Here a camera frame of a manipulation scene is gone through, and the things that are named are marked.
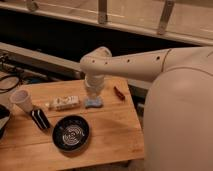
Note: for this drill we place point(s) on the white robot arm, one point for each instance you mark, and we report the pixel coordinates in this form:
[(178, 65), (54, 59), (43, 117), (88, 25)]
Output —
[(178, 112)]

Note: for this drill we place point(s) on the white snack package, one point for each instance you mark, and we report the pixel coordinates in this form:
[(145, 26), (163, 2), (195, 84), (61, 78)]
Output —
[(63, 103)]

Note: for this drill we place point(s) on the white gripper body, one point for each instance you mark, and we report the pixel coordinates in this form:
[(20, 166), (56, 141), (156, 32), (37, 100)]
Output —
[(94, 84)]

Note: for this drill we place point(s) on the dark object at left edge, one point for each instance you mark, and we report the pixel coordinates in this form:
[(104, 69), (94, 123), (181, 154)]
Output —
[(4, 118)]

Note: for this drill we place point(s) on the black striped eraser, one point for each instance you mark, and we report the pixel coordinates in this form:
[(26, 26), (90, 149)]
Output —
[(40, 119)]

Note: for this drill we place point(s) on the blue sponge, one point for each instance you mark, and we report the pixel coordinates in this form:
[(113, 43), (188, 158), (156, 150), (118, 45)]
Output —
[(93, 102)]

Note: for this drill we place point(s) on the black round bowl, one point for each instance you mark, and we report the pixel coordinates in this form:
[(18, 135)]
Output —
[(71, 133)]

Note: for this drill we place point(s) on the white paper cup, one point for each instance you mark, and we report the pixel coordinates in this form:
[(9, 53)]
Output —
[(22, 99)]

